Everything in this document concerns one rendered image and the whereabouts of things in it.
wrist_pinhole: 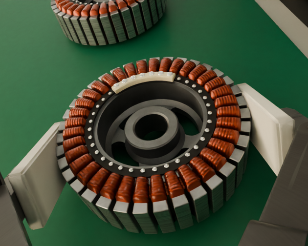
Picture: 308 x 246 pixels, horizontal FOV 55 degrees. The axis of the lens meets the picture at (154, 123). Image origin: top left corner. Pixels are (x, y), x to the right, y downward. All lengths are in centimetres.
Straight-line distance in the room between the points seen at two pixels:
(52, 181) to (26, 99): 12
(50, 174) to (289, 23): 23
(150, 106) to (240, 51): 10
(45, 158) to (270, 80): 16
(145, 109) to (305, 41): 15
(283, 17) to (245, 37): 4
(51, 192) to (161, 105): 9
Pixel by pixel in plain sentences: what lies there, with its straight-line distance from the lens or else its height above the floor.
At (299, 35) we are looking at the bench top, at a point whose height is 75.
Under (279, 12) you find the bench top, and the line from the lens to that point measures 31.
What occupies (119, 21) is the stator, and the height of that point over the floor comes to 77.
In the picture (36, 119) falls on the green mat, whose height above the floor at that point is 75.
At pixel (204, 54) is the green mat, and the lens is 26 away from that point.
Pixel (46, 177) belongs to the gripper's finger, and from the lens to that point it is 16.
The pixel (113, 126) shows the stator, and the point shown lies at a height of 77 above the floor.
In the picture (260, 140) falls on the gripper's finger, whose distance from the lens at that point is 16.
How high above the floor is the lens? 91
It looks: 49 degrees down
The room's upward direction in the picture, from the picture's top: 16 degrees counter-clockwise
